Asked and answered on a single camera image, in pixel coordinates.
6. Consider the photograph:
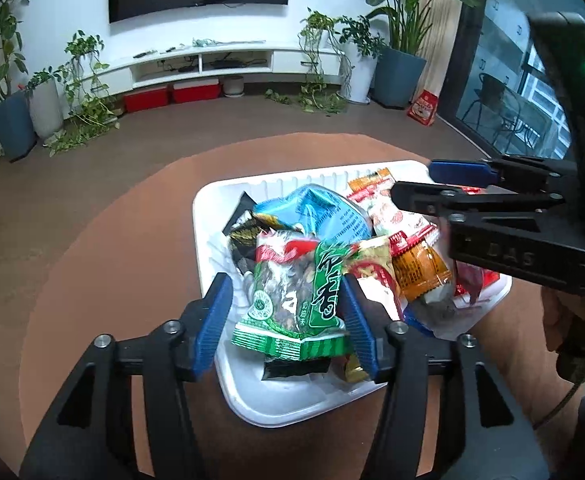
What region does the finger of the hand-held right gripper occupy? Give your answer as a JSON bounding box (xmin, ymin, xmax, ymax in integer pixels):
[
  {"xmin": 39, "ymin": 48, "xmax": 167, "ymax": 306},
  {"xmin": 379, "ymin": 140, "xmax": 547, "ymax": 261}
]
[
  {"xmin": 390, "ymin": 180, "xmax": 585, "ymax": 296},
  {"xmin": 429, "ymin": 156, "xmax": 581, "ymax": 194}
]

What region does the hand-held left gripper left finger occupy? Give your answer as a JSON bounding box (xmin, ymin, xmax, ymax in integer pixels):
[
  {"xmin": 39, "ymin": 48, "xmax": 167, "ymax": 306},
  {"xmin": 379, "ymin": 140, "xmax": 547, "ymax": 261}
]
[{"xmin": 20, "ymin": 272, "xmax": 234, "ymax": 480}]

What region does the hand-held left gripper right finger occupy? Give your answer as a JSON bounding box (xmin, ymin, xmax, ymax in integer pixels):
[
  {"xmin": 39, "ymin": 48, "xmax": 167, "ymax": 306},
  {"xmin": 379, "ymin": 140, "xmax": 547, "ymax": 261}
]
[{"xmin": 340, "ymin": 275, "xmax": 551, "ymax": 480}]

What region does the green nut packet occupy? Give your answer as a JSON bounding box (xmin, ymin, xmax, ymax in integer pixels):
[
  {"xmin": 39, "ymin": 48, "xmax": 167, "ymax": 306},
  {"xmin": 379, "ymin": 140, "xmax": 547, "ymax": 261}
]
[{"xmin": 231, "ymin": 230, "xmax": 353, "ymax": 361}]

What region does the black snack packet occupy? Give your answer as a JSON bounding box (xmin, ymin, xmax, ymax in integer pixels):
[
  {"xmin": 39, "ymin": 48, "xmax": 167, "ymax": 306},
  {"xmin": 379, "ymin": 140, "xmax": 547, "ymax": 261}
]
[{"xmin": 222, "ymin": 192, "xmax": 331, "ymax": 381}]

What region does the light blue snack packet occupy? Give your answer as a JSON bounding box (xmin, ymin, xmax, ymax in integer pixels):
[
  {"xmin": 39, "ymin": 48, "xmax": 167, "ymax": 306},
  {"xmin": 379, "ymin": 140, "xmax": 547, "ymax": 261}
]
[{"xmin": 252, "ymin": 185, "xmax": 373, "ymax": 243}]

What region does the white foam tray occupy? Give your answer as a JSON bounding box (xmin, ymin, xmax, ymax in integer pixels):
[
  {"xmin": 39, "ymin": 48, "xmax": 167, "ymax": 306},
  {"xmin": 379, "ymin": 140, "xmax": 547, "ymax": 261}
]
[{"xmin": 192, "ymin": 160, "xmax": 513, "ymax": 428}]

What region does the person's right hand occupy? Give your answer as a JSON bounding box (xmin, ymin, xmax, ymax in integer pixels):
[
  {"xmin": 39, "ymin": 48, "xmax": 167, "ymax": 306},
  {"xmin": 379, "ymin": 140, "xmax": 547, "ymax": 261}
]
[{"xmin": 543, "ymin": 287, "xmax": 581, "ymax": 361}]

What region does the red white snack packet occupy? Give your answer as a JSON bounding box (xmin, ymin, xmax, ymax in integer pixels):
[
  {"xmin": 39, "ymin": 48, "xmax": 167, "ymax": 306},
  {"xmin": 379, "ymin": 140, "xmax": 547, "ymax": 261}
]
[{"xmin": 347, "ymin": 187, "xmax": 438, "ymax": 241}]

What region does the red bag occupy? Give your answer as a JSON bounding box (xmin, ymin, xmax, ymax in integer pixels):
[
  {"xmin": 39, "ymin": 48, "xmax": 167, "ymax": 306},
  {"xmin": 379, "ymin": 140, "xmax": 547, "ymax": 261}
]
[{"xmin": 407, "ymin": 89, "xmax": 441, "ymax": 126}]

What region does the black balcony chair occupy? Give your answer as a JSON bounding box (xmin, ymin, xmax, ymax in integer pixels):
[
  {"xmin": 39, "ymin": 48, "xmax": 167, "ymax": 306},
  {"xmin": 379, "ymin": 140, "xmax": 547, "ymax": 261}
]
[{"xmin": 465, "ymin": 72, "xmax": 516, "ymax": 133}]

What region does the large-leaved plant in blue pot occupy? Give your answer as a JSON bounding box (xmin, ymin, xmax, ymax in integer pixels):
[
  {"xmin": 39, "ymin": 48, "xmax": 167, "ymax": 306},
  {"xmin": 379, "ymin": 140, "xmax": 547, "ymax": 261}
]
[{"xmin": 345, "ymin": 0, "xmax": 481, "ymax": 108}]

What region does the glass balcony door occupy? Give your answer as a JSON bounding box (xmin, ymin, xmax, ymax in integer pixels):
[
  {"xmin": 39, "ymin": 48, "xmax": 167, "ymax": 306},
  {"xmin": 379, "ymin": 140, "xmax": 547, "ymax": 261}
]
[{"xmin": 455, "ymin": 0, "xmax": 573, "ymax": 161}]

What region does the plant in white pot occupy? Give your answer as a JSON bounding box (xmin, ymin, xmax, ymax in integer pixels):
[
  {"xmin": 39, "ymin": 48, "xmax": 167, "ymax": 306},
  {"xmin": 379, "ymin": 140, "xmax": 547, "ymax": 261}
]
[{"xmin": 340, "ymin": 14, "xmax": 386, "ymax": 105}]

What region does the white television cabinet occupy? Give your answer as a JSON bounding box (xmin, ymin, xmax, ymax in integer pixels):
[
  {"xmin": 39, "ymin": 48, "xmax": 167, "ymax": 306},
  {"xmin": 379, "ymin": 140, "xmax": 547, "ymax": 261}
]
[{"xmin": 80, "ymin": 42, "xmax": 346, "ymax": 98}]

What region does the hanging vine plant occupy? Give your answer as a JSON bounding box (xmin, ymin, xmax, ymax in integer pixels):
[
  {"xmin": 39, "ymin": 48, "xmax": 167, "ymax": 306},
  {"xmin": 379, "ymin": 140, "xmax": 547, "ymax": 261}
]
[{"xmin": 265, "ymin": 9, "xmax": 348, "ymax": 113}]

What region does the trailing vine plant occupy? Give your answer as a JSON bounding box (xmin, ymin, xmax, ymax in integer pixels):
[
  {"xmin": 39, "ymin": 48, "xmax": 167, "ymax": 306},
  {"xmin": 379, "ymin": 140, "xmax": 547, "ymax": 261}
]
[{"xmin": 45, "ymin": 30, "xmax": 120, "ymax": 156}]

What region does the plant in grey pot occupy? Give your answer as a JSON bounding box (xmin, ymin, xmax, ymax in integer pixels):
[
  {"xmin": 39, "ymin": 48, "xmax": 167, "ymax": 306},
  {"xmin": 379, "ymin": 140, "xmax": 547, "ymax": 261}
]
[{"xmin": 25, "ymin": 67, "xmax": 64, "ymax": 141}]

